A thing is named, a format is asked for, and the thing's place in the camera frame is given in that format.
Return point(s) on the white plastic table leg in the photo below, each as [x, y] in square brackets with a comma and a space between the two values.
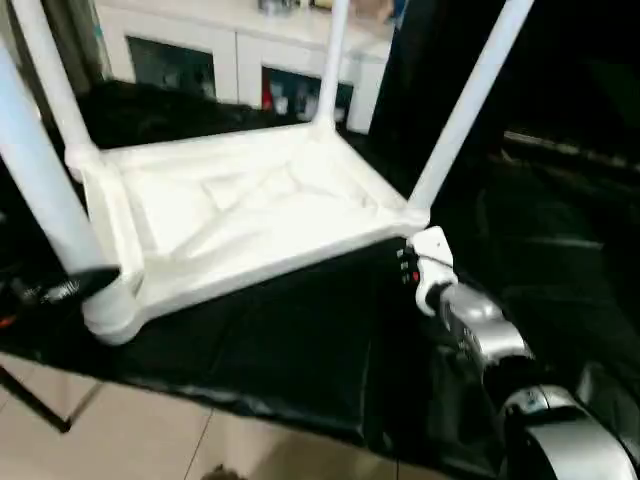
[55, 80]
[470, 100]
[45, 190]
[332, 60]

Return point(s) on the white plastic table top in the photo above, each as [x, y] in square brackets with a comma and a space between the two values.
[250, 200]

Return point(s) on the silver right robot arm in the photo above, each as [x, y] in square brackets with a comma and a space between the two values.
[480, 320]

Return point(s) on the black metal stand leg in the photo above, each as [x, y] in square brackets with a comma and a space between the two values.
[35, 405]

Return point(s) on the black mat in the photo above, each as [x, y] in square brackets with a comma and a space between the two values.
[300, 340]

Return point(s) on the dark blue fabric panel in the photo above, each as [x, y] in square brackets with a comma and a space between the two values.
[392, 75]

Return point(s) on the dark metal rod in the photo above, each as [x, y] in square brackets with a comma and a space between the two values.
[575, 150]

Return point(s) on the grey curtain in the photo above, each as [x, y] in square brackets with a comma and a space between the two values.
[75, 40]

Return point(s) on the beige plush toy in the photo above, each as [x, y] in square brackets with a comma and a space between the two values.
[375, 10]

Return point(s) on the white cabinet with glass doors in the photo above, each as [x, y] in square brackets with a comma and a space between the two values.
[240, 50]

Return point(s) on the dark plaque with gold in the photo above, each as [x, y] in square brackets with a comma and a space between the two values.
[322, 3]

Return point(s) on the grey figurine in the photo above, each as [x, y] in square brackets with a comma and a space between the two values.
[272, 4]

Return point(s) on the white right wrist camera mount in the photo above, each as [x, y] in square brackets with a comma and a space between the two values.
[435, 245]

